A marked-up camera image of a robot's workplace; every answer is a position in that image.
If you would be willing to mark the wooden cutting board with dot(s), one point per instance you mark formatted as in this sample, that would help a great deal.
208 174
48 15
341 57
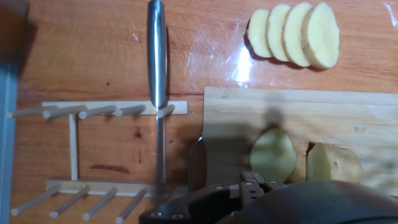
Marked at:
311 109

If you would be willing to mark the large glossy brown wooden board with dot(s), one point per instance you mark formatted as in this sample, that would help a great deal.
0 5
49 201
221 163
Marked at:
93 62

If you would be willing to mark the wooden peg dish rack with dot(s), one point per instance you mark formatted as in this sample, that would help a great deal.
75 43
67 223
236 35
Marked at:
93 107

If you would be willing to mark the brown cardboard box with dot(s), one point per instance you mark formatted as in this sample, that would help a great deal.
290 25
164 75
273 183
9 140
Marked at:
12 28

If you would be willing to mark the freshly cut potato slice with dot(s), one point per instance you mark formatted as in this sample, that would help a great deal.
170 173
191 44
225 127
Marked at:
273 155

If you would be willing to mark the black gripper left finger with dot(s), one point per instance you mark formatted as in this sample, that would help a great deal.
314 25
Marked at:
199 205

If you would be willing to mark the half potato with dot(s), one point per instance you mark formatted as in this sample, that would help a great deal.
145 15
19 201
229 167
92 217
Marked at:
334 163

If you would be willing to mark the steel cleaver knife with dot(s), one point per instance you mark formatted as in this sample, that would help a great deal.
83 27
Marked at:
157 62

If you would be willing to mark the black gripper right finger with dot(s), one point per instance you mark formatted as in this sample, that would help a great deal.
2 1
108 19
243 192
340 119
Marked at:
255 178

